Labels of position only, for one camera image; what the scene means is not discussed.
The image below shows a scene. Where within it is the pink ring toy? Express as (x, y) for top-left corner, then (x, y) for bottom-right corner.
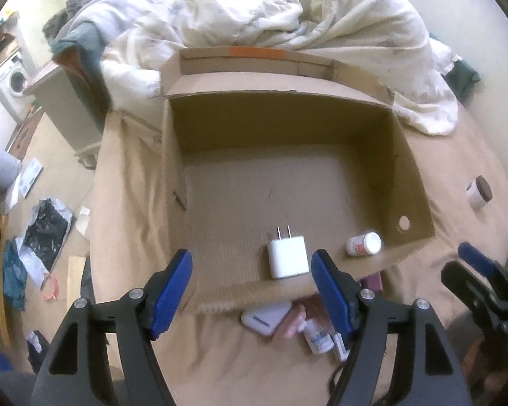
(40, 273), (60, 303)

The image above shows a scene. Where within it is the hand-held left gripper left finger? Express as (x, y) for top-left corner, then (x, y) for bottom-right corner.
(29, 249), (194, 406)

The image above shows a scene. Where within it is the teal orange pillow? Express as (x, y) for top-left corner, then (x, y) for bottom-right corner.
(51, 21), (111, 123)

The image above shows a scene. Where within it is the white jar brown lid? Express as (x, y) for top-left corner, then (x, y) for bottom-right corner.
(466, 176), (493, 212)

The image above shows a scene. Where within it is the black plastic bag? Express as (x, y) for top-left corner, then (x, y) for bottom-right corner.
(17, 197), (75, 288)

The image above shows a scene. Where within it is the white washing machine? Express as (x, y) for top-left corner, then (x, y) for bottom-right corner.
(0, 53), (37, 108)

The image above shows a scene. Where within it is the brown cardboard box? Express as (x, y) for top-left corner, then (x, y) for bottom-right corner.
(160, 46), (436, 316)

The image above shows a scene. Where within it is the teal patterned cloth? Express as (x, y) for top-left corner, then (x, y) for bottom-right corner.
(2, 241), (28, 311)

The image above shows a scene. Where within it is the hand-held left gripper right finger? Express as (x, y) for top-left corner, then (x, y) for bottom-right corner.
(311, 249), (475, 406)

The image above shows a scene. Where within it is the dark teal cloth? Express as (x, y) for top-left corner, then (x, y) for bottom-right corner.
(444, 59), (481, 102)

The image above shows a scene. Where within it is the white printed booklet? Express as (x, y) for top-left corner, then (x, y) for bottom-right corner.
(6, 157), (43, 210)

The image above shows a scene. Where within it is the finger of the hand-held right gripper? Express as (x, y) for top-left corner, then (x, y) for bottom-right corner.
(441, 261), (508, 326)
(458, 242), (508, 290)

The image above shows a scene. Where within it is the white earbuds case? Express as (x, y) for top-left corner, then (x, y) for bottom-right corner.
(241, 302), (293, 338)

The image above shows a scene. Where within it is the maroon small object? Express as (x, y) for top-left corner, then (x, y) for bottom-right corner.
(360, 273), (384, 292)

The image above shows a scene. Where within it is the white crumpled duvet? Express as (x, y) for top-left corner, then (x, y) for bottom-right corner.
(74, 0), (460, 136)

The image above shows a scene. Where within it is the white pill bottle orange label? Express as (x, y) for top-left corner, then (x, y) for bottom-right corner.
(345, 232), (382, 257)

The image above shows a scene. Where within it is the grey round bin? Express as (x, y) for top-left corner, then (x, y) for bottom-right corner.
(0, 135), (22, 191)

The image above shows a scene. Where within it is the pale wooden board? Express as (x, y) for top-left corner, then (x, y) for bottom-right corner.
(68, 256), (87, 301)

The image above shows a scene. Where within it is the pale bedside cabinet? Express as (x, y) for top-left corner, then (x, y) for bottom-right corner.
(23, 61), (106, 163)

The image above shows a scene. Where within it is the white wall charger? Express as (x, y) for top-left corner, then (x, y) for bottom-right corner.
(266, 226), (310, 280)

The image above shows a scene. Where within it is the black cable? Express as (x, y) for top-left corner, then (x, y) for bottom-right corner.
(328, 361), (356, 402)

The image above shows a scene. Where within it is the small bottle blue label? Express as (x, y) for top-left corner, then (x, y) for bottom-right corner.
(302, 321), (335, 355)

